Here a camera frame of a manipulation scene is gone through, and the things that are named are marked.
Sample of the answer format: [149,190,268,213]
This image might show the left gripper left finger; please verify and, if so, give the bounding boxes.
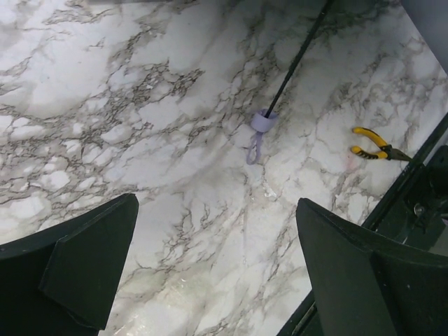
[1,193,139,335]

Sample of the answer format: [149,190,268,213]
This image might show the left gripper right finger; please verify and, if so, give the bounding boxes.
[296,198,447,335]

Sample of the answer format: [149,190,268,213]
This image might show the lavender umbrella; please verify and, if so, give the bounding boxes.
[246,0,334,165]

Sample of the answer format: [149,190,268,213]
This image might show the yellow handled pliers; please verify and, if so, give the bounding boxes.
[350,127,412,162]

